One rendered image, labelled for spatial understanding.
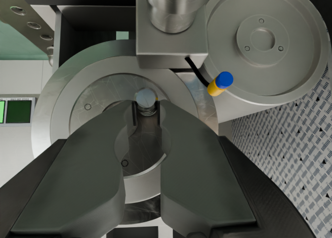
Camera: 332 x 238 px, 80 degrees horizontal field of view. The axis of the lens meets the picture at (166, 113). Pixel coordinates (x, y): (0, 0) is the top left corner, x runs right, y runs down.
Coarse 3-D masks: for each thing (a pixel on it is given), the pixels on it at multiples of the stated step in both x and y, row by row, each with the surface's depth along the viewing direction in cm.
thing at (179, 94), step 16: (96, 64) 16; (112, 64) 16; (128, 64) 16; (80, 80) 16; (160, 80) 16; (176, 80) 16; (64, 96) 15; (176, 96) 16; (192, 96) 16; (64, 112) 15; (192, 112) 16; (64, 128) 15; (144, 176) 15; (160, 176) 15; (128, 192) 15; (144, 192) 15; (160, 192) 15
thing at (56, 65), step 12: (60, 12) 17; (60, 24) 17; (60, 36) 17; (72, 36) 20; (84, 36) 23; (96, 36) 28; (108, 36) 35; (60, 48) 17; (72, 48) 20; (84, 48) 23; (60, 60) 17
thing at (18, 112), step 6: (12, 102) 47; (18, 102) 47; (24, 102) 48; (30, 102) 48; (12, 108) 47; (18, 108) 47; (24, 108) 47; (12, 114) 47; (18, 114) 47; (24, 114) 47; (12, 120) 47; (18, 120) 47; (24, 120) 47
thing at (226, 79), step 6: (186, 60) 14; (192, 66) 14; (198, 72) 13; (222, 72) 11; (228, 72) 11; (198, 78) 13; (204, 78) 13; (216, 78) 11; (222, 78) 10; (228, 78) 10; (204, 84) 13; (210, 84) 12; (216, 84) 11; (222, 84) 10; (228, 84) 10; (210, 90) 12; (216, 90) 11; (222, 90) 11
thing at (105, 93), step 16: (96, 80) 14; (112, 80) 14; (128, 80) 14; (144, 80) 14; (80, 96) 14; (96, 96) 14; (112, 96) 14; (128, 96) 14; (160, 96) 14; (80, 112) 14; (96, 112) 14; (144, 128) 14; (160, 128) 14; (144, 144) 14; (160, 144) 14; (128, 160) 14; (144, 160) 14; (160, 160) 14; (128, 176) 13
